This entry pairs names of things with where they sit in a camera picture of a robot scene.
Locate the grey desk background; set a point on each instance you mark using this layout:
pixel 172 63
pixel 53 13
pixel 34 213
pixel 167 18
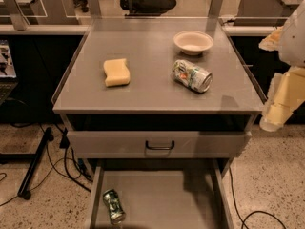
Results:
pixel 40 12
pixel 265 12

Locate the upper grey drawer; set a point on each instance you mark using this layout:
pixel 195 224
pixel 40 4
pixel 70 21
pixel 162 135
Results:
pixel 131 144

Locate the white bowl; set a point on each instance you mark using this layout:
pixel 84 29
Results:
pixel 193 42

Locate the black office chair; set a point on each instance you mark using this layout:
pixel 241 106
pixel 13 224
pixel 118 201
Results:
pixel 149 2

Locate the green soda can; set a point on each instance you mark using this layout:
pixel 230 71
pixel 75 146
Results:
pixel 112 202

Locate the grey drawer cabinet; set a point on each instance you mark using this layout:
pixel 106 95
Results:
pixel 153 101

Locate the black drawer handle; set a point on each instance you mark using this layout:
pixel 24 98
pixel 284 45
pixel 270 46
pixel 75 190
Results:
pixel 167 147

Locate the open middle drawer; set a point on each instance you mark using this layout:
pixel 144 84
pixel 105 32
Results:
pixel 160 194

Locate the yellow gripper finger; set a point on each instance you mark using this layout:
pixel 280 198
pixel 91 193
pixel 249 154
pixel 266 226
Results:
pixel 271 42
pixel 286 93

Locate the grey desk right background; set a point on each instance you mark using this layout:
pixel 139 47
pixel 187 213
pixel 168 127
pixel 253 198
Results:
pixel 265 12

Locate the grey desk left background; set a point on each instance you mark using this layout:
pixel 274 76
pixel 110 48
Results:
pixel 40 12

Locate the black stand leg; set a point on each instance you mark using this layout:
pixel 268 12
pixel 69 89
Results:
pixel 24 191

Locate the white and green can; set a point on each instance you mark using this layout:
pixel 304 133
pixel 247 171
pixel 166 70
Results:
pixel 192 76

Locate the laptop computer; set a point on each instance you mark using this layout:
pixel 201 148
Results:
pixel 8 76

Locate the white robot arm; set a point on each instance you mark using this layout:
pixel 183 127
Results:
pixel 292 41

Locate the yellow sponge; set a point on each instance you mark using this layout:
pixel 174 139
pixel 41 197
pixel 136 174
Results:
pixel 116 72

